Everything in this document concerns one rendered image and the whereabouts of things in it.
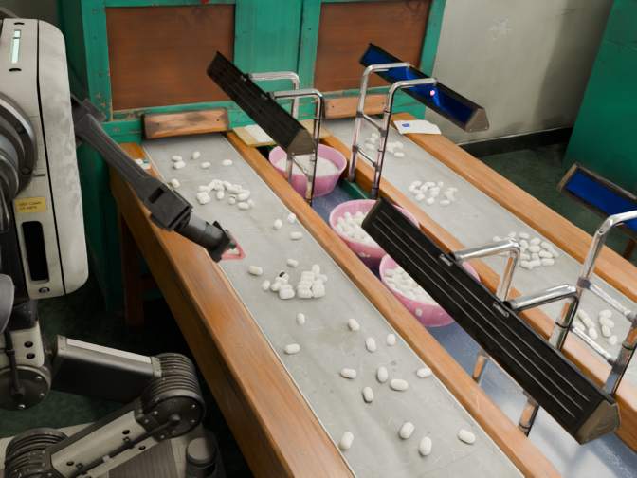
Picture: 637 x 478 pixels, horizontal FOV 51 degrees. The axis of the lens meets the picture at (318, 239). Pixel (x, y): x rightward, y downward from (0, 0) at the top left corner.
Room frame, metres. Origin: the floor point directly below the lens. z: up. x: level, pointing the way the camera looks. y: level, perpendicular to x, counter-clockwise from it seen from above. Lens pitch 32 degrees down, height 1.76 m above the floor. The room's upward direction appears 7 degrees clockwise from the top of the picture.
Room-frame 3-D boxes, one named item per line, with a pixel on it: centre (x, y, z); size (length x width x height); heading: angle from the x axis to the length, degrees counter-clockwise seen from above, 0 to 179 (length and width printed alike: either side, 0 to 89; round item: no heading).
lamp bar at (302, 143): (1.79, 0.22, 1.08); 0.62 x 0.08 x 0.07; 31
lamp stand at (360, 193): (2.03, -0.19, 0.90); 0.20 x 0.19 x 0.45; 31
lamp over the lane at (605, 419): (0.95, -0.28, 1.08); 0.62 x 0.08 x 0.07; 31
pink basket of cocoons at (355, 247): (1.70, -0.16, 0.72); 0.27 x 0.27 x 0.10
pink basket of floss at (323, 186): (2.08, 0.07, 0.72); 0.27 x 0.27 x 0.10
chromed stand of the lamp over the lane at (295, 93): (1.82, 0.15, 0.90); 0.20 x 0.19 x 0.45; 31
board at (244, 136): (2.26, 0.18, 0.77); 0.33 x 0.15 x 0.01; 121
